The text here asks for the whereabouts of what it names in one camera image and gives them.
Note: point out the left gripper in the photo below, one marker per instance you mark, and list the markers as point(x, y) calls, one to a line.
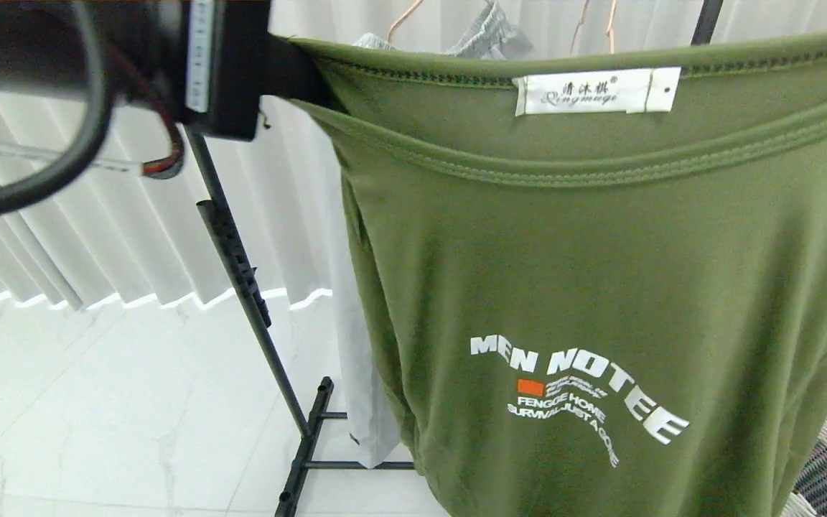
point(234, 72)

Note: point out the pink clothes hanger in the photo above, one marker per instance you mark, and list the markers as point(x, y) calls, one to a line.
point(611, 29)
point(399, 21)

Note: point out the pale grey shorts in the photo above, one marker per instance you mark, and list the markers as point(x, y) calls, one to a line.
point(367, 359)

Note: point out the green garment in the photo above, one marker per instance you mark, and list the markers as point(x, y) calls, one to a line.
point(600, 273)

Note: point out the black clothes rack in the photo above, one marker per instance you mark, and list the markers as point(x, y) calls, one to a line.
point(241, 266)

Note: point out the white curtain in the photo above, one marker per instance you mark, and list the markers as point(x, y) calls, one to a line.
point(133, 230)

